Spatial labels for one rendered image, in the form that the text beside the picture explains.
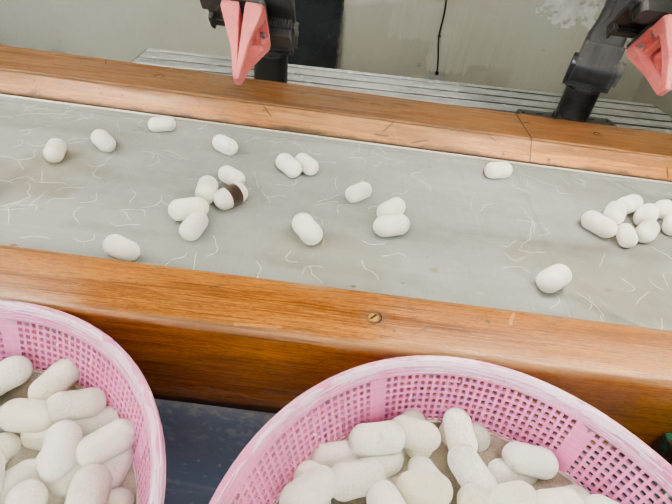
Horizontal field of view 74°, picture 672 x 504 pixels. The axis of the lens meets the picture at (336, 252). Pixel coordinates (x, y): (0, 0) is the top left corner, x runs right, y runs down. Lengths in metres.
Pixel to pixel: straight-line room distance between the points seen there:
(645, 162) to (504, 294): 0.37
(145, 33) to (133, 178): 2.21
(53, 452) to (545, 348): 0.30
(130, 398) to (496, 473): 0.22
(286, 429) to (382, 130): 0.43
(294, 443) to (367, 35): 2.36
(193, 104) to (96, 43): 2.19
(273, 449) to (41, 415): 0.14
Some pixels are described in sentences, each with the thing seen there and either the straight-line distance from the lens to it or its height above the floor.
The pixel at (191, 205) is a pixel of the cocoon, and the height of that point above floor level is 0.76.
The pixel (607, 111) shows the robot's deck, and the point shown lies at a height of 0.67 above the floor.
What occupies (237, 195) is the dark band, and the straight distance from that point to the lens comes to 0.44.
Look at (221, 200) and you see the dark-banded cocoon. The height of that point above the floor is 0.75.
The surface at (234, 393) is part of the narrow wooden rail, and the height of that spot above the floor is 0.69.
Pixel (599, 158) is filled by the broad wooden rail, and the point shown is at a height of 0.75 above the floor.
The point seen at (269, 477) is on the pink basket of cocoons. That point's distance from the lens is 0.27.
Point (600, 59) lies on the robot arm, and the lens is 0.97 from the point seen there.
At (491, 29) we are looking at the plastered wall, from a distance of 2.63.
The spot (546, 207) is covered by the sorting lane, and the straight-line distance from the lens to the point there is 0.55.
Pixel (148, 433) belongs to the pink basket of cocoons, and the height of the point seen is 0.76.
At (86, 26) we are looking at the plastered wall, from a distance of 2.81.
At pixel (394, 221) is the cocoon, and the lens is 0.42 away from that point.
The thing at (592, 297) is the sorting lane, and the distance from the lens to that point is 0.45.
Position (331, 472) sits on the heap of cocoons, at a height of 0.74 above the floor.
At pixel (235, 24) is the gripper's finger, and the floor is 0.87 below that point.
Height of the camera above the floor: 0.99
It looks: 39 degrees down
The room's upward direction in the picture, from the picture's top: 8 degrees clockwise
